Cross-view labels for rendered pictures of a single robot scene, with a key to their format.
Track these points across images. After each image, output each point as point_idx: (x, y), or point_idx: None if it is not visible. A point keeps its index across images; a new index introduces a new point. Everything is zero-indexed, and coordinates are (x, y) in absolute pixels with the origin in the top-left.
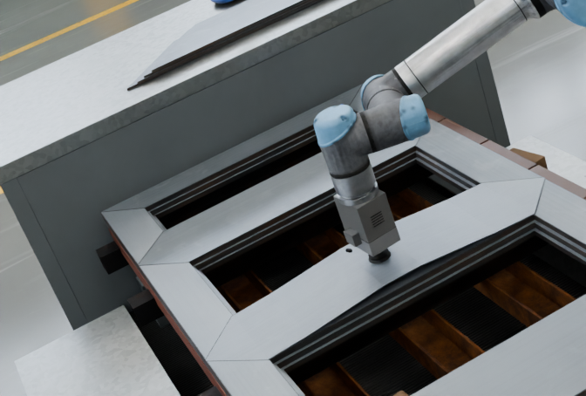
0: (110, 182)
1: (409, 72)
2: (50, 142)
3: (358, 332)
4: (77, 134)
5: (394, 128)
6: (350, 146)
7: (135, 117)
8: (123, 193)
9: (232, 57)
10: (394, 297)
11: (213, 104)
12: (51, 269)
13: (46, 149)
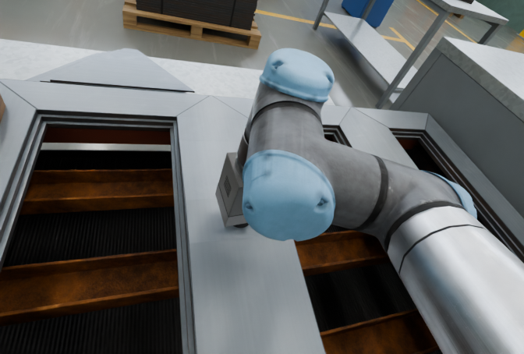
0: (453, 114)
1: (432, 227)
2: (472, 58)
3: (172, 182)
4: (483, 72)
5: (249, 150)
6: (254, 101)
7: (512, 107)
8: (448, 126)
9: None
10: (182, 215)
11: None
12: (395, 105)
13: (465, 58)
